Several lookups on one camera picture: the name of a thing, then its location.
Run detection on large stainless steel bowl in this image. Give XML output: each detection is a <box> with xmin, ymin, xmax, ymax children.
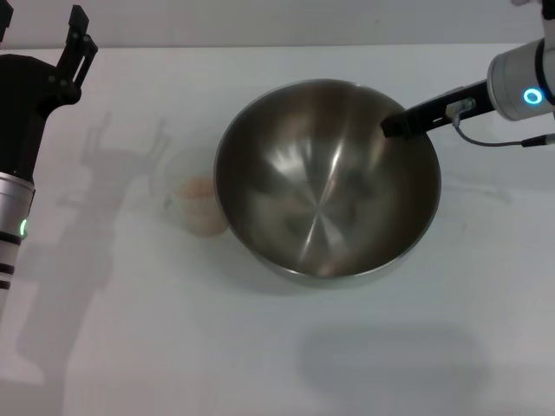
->
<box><xmin>212</xmin><ymin>78</ymin><xmax>442</xmax><ymax>289</ymax></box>

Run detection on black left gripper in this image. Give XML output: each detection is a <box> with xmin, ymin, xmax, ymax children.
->
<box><xmin>0</xmin><ymin>0</ymin><xmax>100</xmax><ymax>190</ymax></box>

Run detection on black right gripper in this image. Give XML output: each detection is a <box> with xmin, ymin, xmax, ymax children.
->
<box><xmin>381</xmin><ymin>79</ymin><xmax>493</xmax><ymax>140</ymax></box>

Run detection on gray right wrist cable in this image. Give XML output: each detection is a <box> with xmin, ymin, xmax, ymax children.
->
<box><xmin>446</xmin><ymin>98</ymin><xmax>555</xmax><ymax>149</ymax></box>

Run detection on clear plastic measuring cup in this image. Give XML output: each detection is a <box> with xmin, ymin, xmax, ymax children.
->
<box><xmin>166</xmin><ymin>146</ymin><xmax>227</xmax><ymax>237</ymax></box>

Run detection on pinkish rice grains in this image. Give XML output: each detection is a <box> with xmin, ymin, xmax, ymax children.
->
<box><xmin>174</xmin><ymin>177</ymin><xmax>223</xmax><ymax>236</ymax></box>

